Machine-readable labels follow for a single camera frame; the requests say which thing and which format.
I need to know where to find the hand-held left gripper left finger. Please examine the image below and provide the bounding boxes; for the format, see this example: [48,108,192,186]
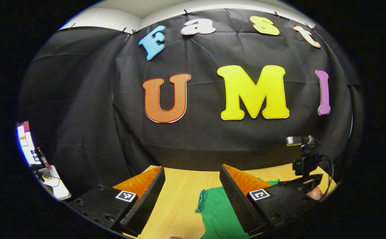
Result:
[68,166,166,237]

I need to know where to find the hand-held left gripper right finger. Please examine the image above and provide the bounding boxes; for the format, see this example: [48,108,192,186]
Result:
[219,164,314,237]

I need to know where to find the green T-shirt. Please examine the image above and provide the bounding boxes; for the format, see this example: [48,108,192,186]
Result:
[195,179,281,239]

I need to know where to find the black backdrop cloth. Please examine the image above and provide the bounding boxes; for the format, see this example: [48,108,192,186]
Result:
[17,8,365,199]

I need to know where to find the computer monitor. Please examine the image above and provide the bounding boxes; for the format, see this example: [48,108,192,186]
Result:
[16,121,41,166]

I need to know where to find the black cable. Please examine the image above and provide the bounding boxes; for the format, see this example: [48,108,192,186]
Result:
[314,139,335,201]

